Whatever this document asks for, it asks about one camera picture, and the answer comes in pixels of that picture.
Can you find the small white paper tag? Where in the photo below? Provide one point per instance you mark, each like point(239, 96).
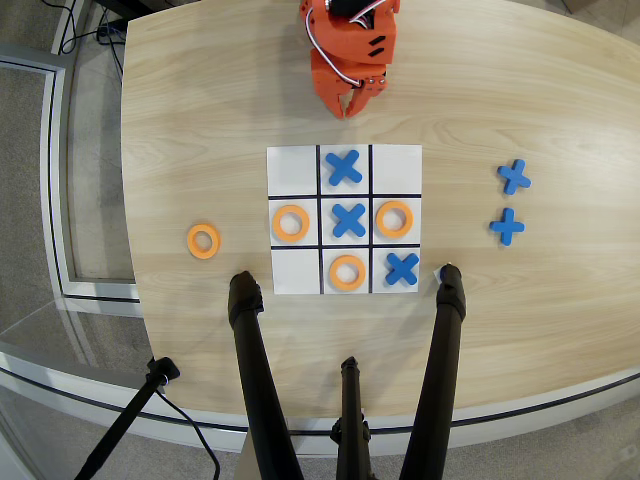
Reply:
point(436, 275)

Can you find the thin black tripod leg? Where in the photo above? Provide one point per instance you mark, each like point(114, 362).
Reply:
point(352, 425)

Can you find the black stand with clamp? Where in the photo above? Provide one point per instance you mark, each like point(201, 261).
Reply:
point(125, 420)

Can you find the white metal frame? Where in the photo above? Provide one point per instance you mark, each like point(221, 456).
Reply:
point(57, 200)

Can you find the blue foam cross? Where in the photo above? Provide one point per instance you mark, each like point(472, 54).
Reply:
point(349, 220)
point(514, 176)
point(343, 168)
point(507, 227)
point(402, 269)

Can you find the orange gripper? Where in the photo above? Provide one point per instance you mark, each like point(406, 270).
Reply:
point(331, 80)

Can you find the white tic-tac-toe board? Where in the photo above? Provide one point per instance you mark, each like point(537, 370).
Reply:
point(292, 170)

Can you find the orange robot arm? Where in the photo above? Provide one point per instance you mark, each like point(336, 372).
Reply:
point(350, 35)

